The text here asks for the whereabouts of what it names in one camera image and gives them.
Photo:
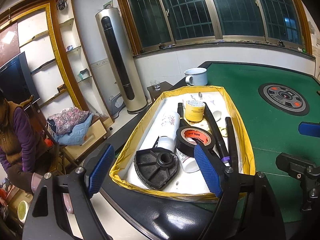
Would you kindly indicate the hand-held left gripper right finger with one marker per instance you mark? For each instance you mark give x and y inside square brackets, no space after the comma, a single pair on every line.
[207,170]

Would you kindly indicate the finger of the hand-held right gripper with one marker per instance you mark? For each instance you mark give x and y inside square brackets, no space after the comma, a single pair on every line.
[295,165]
[310,129]

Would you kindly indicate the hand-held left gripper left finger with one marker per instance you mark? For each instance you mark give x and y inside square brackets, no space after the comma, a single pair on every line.
[100,170]

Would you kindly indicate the white bottle with red label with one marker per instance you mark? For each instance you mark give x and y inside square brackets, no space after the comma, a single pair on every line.
[190,163]

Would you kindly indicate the black tape roll red core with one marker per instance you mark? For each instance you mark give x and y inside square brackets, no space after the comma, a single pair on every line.
[180,142]

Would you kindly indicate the black marker with purple end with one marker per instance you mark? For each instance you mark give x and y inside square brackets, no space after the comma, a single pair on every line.
[215,130]

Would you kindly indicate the black ribbed plastic spool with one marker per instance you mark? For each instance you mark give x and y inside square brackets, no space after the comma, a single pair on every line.
[150,170]

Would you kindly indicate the white plastic bottle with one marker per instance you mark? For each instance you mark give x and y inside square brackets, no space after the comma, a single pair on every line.
[170,132]

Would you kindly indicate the yellow tape roll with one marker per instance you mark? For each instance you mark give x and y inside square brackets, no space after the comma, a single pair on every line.
[195,116]

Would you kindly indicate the yellow taped white foam box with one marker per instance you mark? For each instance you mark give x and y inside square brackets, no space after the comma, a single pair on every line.
[150,140]

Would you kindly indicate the low wooden cabinet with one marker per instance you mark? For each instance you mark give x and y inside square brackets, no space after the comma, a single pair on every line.
[92,132]

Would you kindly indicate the pile of folded clothes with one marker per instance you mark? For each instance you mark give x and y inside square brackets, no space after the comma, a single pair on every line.
[77,135]

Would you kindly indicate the round grey table centre panel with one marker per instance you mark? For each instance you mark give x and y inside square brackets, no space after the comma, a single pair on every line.
[270,92]

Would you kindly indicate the floral cloth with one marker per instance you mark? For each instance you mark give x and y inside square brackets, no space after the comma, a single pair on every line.
[67,120]

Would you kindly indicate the green bowl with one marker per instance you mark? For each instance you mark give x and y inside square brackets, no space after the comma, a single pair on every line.
[22,210]

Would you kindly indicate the white cup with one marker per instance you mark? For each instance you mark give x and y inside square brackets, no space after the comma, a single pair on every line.
[197,77]

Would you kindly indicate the small wooden side table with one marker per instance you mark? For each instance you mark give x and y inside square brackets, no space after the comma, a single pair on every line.
[165,86]

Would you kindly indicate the small green white box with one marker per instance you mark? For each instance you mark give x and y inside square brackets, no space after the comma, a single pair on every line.
[84,74]

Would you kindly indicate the small clear glass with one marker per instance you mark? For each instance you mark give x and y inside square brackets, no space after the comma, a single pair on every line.
[155,86]

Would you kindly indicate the tower air conditioner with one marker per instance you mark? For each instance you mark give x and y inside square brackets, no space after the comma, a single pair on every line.
[125,62]

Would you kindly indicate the black television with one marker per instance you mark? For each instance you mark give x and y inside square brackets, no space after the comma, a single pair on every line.
[15,80]

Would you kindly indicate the small patterned shelf item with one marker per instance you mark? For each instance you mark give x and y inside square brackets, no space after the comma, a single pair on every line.
[69,48]

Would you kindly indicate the barred window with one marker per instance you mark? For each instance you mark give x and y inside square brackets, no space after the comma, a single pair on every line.
[190,10]

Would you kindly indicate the gold framed wall shelf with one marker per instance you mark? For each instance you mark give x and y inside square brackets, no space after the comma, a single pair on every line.
[40,42]

